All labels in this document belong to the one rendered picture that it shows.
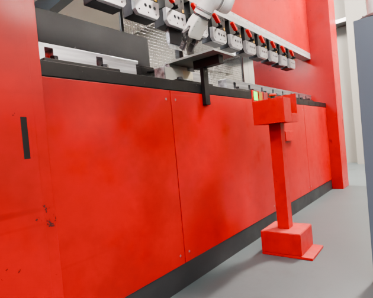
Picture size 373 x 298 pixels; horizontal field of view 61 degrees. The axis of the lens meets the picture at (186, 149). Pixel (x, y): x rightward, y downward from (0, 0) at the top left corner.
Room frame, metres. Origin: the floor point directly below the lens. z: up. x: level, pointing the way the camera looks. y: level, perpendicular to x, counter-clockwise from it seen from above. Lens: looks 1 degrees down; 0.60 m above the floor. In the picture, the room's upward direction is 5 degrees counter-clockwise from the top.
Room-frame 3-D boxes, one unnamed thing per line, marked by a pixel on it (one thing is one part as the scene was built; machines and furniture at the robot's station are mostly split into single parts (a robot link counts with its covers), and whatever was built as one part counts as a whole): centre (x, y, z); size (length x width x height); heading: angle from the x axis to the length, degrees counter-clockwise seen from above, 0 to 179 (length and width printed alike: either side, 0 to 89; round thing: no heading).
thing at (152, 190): (2.10, -0.43, 0.42); 3.00 x 0.21 x 0.83; 142
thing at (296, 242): (1.62, -0.50, 0.06); 0.25 x 0.20 x 0.12; 53
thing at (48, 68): (2.10, -0.43, 0.85); 3.00 x 0.21 x 0.04; 142
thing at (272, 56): (2.54, -0.72, 1.26); 0.15 x 0.09 x 0.17; 142
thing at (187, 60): (1.52, -0.11, 1.00); 0.26 x 0.18 x 0.01; 52
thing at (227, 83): (2.61, -0.77, 0.92); 1.68 x 0.06 x 0.10; 142
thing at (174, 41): (1.61, 0.01, 1.13); 0.10 x 0.02 x 0.10; 142
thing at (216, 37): (1.91, -0.23, 1.26); 0.15 x 0.09 x 0.17; 142
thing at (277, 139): (1.64, -0.47, 0.39); 0.06 x 0.06 x 0.54; 53
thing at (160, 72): (1.66, -0.02, 0.92); 0.39 x 0.06 x 0.10; 142
